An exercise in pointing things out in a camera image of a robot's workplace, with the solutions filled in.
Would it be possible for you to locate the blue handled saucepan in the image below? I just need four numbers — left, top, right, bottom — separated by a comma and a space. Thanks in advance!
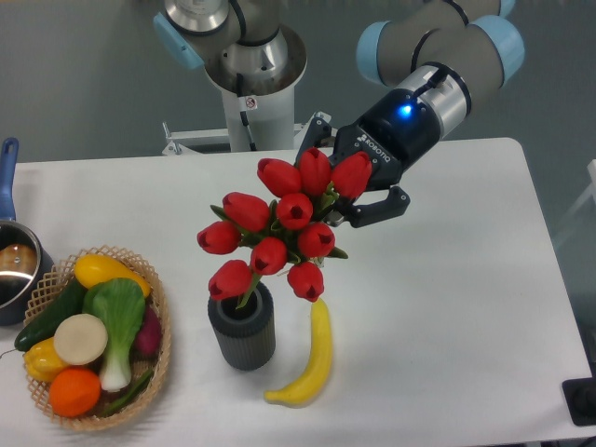
1, 137, 53, 326

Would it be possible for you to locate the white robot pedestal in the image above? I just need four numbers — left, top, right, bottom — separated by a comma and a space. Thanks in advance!
162, 86, 332, 156

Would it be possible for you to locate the yellow banana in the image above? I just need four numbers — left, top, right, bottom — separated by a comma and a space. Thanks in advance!
264, 298, 333, 407

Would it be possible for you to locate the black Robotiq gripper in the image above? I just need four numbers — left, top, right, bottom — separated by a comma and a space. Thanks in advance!
294, 88, 440, 228

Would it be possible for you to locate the woven wicker basket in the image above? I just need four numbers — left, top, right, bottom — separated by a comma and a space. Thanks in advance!
24, 246, 171, 431

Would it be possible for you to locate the green bean pod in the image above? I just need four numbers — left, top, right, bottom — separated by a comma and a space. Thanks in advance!
99, 370, 154, 417

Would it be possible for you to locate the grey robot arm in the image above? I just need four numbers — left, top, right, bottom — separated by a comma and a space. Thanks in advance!
153, 1, 525, 227

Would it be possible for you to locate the white round radish slice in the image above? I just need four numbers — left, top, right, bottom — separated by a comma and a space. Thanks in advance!
53, 314, 108, 366

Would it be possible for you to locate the red tulip bouquet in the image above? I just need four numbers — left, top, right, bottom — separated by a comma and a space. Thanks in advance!
196, 147, 373, 308

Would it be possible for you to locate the dark grey ribbed vase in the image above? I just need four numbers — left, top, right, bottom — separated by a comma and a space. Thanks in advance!
208, 282, 276, 371

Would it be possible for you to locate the black device at edge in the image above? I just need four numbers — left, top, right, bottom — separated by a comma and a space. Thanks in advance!
562, 377, 595, 427

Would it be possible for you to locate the purple sweet potato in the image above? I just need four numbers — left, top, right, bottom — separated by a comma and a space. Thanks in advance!
134, 306, 162, 357

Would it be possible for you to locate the yellow bell pepper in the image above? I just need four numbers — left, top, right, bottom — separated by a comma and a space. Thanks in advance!
23, 337, 70, 382

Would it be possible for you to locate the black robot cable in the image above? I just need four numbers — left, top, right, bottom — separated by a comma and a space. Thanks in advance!
235, 73, 258, 153

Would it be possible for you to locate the orange fruit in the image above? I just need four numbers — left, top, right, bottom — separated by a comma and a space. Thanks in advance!
49, 367, 102, 417

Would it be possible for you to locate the green bok choy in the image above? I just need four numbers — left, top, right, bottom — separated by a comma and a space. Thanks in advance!
83, 278, 145, 392

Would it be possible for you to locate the yellow squash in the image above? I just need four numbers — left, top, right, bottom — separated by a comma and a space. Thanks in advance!
74, 254, 152, 298

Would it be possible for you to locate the green cucumber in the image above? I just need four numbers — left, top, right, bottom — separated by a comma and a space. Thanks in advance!
14, 279, 88, 352

